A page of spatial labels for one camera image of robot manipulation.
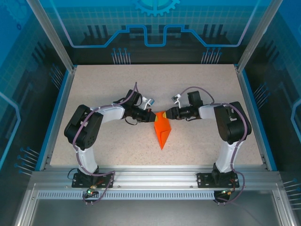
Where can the aluminium front rail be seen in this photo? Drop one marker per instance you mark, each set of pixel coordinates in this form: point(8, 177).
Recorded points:
point(155, 176)

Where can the grey metal front shelf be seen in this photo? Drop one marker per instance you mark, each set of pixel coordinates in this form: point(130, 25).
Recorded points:
point(152, 214)

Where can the small connector board green light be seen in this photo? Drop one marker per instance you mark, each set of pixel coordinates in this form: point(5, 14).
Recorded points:
point(90, 191)
point(225, 193)

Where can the aluminium side rail blue trim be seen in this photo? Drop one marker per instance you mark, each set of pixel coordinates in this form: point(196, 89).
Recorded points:
point(61, 113)
point(249, 106)

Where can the blue printed side panel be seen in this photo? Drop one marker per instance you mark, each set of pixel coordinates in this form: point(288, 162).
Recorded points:
point(282, 70)
point(18, 70)

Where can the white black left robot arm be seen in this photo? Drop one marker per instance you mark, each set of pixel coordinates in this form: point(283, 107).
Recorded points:
point(84, 129)

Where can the blue printed back panel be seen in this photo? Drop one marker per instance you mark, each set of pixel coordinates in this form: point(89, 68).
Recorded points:
point(94, 14)

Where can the orange paper sheet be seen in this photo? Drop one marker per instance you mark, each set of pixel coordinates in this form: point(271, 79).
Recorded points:
point(163, 131)

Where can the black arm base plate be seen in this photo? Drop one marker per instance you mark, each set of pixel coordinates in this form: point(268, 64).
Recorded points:
point(203, 181)
point(80, 183)

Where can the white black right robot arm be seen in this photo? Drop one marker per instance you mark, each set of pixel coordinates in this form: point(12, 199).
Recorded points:
point(232, 124)

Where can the aluminium frame post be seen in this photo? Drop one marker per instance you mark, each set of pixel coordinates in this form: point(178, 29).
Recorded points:
point(258, 35)
point(53, 35)

